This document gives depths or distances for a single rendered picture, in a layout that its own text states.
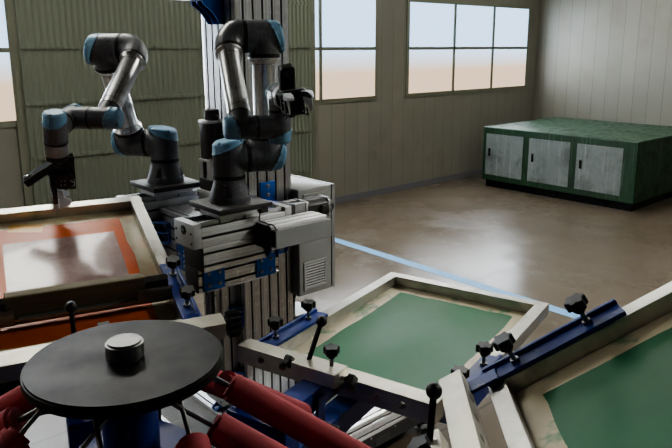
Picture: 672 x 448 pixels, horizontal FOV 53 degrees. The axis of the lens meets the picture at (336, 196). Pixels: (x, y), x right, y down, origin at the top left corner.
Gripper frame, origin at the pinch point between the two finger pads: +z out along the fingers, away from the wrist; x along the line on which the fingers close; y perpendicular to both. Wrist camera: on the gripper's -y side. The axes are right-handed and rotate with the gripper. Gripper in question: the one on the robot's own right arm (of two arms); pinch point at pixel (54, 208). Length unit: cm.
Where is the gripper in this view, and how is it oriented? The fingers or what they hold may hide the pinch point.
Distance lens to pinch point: 250.1
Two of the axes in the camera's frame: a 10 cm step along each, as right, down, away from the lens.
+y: 8.9, -1.0, 4.4
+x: -4.4, -4.5, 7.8
